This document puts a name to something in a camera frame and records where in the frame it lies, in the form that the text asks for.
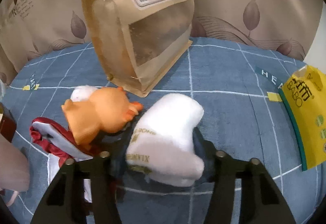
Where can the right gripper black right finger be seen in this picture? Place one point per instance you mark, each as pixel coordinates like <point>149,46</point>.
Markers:
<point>261,199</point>

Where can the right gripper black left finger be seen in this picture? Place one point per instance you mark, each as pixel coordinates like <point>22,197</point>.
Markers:
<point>86,186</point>

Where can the red and white fabric scrunchie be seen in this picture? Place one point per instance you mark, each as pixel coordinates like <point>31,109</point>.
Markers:
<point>59,142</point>

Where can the white sock with gold print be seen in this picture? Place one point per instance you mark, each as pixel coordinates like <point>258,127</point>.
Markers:
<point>161,145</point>

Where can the pink ceramic mug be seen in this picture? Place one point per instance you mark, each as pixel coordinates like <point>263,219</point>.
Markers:
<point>14,170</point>

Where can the gold and red toffee tin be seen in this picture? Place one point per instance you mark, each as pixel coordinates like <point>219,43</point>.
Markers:
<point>7,123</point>

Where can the orange rubber toy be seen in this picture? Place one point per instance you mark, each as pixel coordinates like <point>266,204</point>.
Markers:
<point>90,110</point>

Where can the yellow tissue pack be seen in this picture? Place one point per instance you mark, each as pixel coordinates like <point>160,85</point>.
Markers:
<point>304,98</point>

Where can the blue checked tablecloth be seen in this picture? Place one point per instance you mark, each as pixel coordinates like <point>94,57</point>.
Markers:
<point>238,118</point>

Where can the beige leaf print curtain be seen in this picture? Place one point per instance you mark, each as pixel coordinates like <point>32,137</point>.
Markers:
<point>31,28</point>

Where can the brown kraft snack bag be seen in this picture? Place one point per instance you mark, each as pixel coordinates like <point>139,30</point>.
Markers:
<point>138,41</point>

